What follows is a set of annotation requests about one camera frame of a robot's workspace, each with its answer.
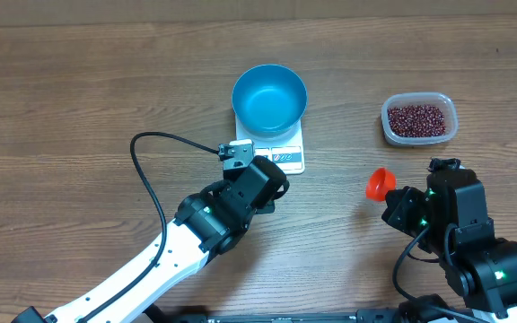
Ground red scoop blue handle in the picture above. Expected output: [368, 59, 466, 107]
[365, 168, 397, 202]

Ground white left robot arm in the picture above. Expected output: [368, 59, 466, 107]
[13, 156, 289, 323]

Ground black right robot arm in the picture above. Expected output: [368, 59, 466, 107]
[365, 158, 517, 322]

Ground white digital kitchen scale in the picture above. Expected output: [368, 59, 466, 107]
[235, 118, 305, 175]

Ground teal blue bowl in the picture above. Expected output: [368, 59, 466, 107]
[231, 64, 309, 137]

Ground red beans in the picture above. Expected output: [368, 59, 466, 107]
[387, 105, 446, 138]

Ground clear plastic container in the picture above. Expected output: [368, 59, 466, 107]
[381, 92, 459, 146]

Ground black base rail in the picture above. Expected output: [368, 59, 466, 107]
[142, 305, 419, 323]

